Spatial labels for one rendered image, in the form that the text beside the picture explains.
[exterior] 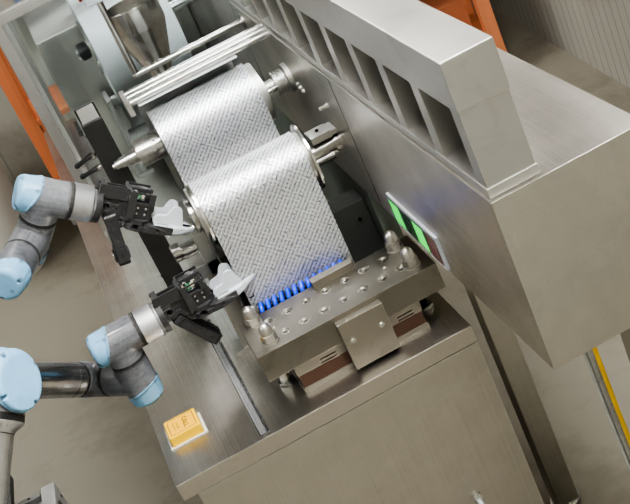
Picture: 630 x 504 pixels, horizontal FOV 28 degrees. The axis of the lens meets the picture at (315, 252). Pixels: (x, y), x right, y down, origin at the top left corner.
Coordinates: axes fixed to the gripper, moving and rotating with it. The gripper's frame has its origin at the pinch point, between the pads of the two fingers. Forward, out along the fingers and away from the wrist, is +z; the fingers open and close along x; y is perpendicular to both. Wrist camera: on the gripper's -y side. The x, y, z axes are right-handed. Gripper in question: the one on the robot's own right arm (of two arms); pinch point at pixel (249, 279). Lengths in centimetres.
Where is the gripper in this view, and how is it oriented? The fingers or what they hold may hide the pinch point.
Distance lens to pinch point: 260.2
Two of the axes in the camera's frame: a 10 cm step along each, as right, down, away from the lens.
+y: -3.8, -8.1, -4.5
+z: 8.8, -4.7, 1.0
